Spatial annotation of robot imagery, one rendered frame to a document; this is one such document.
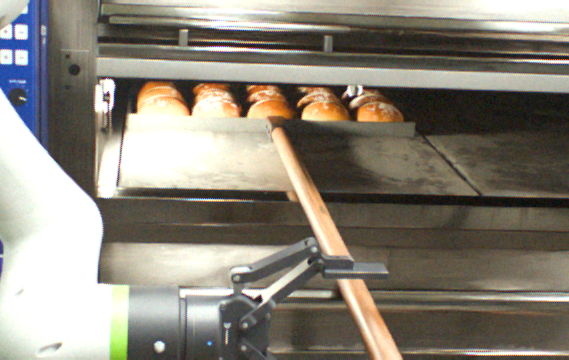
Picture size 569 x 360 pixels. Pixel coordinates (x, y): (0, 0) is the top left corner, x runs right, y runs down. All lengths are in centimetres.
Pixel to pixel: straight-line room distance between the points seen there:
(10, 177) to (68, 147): 55
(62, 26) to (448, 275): 71
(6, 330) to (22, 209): 12
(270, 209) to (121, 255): 24
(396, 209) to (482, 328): 24
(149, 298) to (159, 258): 60
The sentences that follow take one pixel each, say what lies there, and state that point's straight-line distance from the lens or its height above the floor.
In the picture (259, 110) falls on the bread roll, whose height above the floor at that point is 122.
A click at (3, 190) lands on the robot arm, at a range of 121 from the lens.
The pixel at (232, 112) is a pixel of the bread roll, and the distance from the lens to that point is 222.
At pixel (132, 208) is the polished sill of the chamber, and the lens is 176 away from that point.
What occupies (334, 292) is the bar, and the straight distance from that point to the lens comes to 143.
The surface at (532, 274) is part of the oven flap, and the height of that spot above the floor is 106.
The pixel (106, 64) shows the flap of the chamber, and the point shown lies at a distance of 157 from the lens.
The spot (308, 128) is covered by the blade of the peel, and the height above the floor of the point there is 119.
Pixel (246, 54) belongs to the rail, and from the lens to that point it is 157.
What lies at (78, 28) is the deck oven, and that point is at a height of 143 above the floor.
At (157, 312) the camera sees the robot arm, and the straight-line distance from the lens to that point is 121.
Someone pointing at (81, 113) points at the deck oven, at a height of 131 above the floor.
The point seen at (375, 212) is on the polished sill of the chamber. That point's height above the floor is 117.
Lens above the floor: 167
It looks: 15 degrees down
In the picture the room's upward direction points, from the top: 3 degrees clockwise
